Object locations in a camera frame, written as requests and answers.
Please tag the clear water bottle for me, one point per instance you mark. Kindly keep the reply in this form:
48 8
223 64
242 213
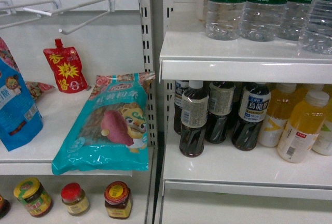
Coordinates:
315 35

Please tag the white lower shelf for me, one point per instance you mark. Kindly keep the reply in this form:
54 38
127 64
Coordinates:
222 168

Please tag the white left shelf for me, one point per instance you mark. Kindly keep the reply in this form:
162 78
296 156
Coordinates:
59 112

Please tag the white perforated shelf upright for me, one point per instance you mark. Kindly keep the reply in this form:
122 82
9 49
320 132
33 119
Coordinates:
148 53

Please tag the water bottle athletes label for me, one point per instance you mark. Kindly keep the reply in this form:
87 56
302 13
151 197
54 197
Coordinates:
261 19

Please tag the water bottle barcode label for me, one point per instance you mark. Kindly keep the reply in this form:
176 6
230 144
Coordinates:
223 19

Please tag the water bottle right rear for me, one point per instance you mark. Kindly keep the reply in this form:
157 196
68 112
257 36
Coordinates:
293 19

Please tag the dark oolong tea bottle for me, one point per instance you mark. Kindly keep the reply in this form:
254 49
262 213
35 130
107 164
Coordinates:
195 103
254 103
220 105

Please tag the teal noodle snack bag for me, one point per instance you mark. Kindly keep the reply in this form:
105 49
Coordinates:
111 131

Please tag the red sauce pouch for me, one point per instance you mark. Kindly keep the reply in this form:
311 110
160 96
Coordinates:
67 68

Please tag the yellow vitamin drink bottle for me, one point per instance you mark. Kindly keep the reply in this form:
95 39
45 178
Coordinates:
279 110
303 127

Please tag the red label sauce jar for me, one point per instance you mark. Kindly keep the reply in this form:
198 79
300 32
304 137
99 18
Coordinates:
118 200

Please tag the red lid small jar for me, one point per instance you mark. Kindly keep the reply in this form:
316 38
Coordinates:
75 199

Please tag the blue snack bag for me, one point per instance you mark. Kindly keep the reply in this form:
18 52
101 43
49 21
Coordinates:
20 117

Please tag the yellow lid sauce jar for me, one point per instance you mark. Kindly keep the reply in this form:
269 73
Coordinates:
32 195

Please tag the white wire display hook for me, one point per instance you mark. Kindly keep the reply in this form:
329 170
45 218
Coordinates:
42 14

